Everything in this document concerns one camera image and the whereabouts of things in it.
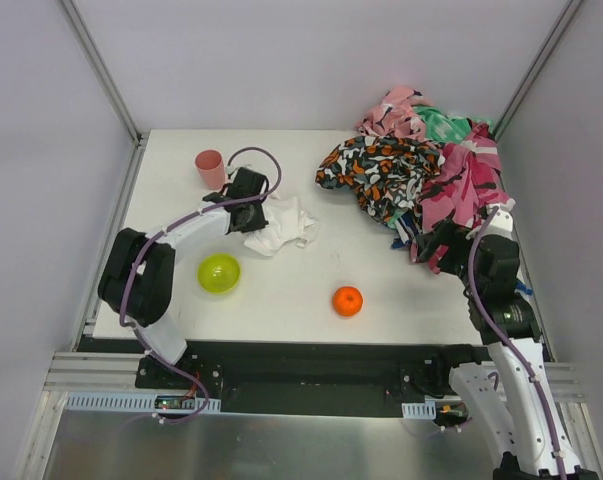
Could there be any left aluminium frame post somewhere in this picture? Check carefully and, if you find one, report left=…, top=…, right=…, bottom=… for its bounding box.
left=56, top=0, right=144, bottom=145

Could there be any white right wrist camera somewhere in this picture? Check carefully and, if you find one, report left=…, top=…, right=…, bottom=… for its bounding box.
left=484, top=204, right=514, bottom=240

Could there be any right white cable duct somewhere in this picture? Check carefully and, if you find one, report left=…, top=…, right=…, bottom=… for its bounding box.
left=401, top=401, right=437, bottom=421

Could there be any yellow-green plastic bowl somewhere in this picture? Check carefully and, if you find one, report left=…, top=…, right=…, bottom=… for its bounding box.
left=197, top=253, right=241, bottom=294

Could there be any orange mandarin fruit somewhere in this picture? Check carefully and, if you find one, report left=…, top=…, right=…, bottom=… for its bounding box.
left=332, top=286, right=364, bottom=318

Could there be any magenta pink camouflage cloth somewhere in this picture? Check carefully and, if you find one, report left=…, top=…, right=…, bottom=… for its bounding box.
left=408, top=122, right=516, bottom=275

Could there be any pink plastic cup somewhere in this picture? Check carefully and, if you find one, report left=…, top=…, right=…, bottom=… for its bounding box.
left=195, top=150, right=226, bottom=190

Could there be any left white cable duct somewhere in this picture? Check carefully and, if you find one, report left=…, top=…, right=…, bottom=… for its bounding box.
left=66, top=392, right=221, bottom=415

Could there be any white cable duct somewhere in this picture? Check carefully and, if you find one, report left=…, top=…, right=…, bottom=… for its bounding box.
left=401, top=401, right=437, bottom=421
left=66, top=392, right=221, bottom=415

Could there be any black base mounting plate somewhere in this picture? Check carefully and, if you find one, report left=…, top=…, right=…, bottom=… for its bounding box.
left=135, top=341, right=487, bottom=416

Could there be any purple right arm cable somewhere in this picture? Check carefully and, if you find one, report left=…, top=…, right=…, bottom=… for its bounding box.
left=433, top=207, right=570, bottom=480

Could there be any black orange camouflage cloth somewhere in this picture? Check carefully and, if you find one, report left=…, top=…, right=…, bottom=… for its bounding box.
left=315, top=135, right=445, bottom=227

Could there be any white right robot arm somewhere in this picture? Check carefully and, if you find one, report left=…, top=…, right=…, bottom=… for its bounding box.
left=416, top=210, right=598, bottom=479

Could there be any right aluminium frame post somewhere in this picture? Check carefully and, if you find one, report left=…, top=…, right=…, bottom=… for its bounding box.
left=493, top=0, right=588, bottom=141

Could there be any aluminium frame post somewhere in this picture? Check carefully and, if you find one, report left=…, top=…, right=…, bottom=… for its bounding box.
left=56, top=0, right=144, bottom=145
left=493, top=0, right=588, bottom=141

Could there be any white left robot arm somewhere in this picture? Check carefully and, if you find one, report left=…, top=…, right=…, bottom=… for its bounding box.
left=97, top=167, right=269, bottom=365

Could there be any light pink patterned cloth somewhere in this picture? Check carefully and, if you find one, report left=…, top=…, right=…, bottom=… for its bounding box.
left=357, top=86, right=430, bottom=141

